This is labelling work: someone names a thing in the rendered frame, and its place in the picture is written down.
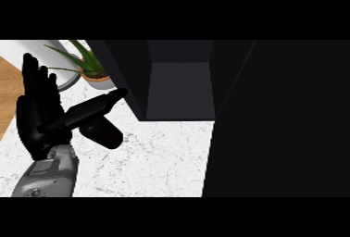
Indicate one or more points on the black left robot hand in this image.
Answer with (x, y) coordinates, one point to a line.
(39, 117)

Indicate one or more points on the dark grey cabinet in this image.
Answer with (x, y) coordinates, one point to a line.
(180, 89)

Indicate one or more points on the dark grey cabinet door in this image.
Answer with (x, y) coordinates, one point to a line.
(282, 123)

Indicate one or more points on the brown wooden board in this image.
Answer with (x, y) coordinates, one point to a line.
(9, 92)

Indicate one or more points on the green plant in pot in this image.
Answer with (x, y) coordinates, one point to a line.
(90, 66)

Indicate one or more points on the white cylindrical container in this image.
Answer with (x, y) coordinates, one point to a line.
(27, 49)

